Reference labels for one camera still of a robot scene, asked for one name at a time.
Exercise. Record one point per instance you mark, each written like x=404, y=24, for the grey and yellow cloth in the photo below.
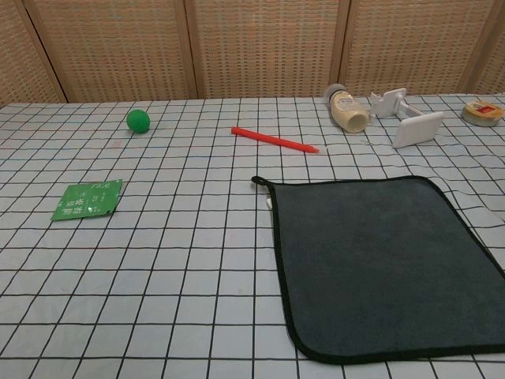
x=371, y=256

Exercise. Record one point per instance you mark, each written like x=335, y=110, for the red pen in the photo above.
x=276, y=139

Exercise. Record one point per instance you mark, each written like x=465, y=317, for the beige bottle with clear cap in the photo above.
x=349, y=112

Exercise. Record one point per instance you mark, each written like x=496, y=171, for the blue checkered tablecloth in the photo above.
x=158, y=276

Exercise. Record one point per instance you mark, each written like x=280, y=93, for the green ball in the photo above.
x=138, y=121

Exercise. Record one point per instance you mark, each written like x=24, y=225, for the woven wooden folding screen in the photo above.
x=252, y=47

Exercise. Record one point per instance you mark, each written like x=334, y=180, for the green tea packet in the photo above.
x=88, y=199

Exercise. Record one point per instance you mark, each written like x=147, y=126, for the white phone stand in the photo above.
x=418, y=130

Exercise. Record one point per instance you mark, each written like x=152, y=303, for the round tape roll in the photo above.
x=483, y=111

